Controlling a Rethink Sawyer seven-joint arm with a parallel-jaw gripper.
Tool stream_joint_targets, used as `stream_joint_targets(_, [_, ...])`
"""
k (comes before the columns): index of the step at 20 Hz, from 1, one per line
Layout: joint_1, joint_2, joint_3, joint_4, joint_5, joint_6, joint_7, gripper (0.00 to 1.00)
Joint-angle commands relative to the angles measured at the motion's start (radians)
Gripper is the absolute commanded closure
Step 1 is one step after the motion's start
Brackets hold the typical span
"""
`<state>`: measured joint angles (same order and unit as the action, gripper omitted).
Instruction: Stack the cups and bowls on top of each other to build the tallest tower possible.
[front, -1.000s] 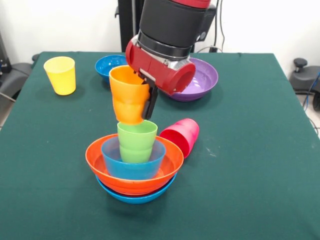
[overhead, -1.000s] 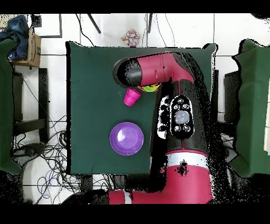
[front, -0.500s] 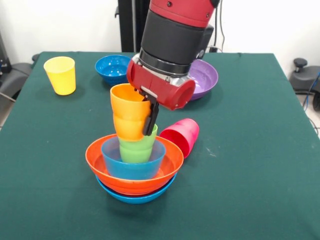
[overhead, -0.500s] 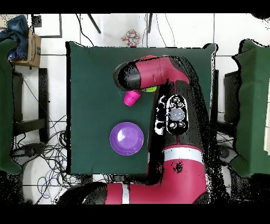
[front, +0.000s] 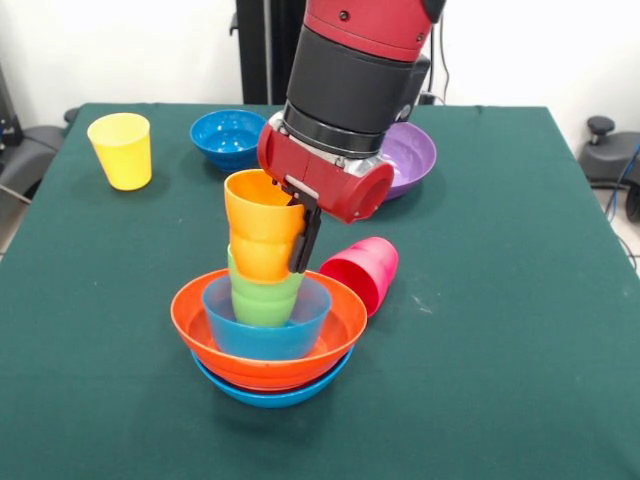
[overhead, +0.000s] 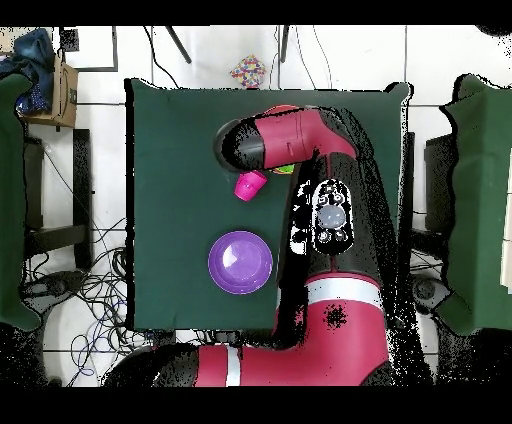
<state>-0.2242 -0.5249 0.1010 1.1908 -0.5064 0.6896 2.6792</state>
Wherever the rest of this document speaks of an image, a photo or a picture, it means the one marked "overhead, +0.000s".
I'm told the pink plastic cup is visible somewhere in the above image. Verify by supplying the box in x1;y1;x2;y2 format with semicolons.
233;170;268;202

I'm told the wide orange-red bowl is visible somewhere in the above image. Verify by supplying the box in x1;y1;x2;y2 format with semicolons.
265;104;305;117

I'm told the purple plastic bowl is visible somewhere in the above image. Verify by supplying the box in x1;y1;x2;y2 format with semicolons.
207;230;274;296

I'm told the dark green tablecloth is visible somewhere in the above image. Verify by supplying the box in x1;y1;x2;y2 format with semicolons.
125;77;413;333

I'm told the cardboard box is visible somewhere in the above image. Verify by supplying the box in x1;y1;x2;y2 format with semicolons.
23;53;79;129

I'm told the green cloth covered table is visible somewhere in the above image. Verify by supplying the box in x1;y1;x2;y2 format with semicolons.
435;74;512;337
0;73;41;331

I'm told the blue cloth bundle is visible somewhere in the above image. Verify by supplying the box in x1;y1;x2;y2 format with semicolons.
0;27;55;115

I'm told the tangle of floor cables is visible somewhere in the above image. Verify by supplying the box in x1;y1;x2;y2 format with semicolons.
23;215;161;387

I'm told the black stool frame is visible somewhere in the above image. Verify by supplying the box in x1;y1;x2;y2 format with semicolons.
399;131;457;249
23;128;94;273

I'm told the black pedestal foot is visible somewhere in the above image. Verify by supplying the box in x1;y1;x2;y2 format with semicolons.
409;275;453;315
23;270;87;309

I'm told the black rectangular frame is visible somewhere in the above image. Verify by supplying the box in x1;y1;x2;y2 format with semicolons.
59;25;119;73

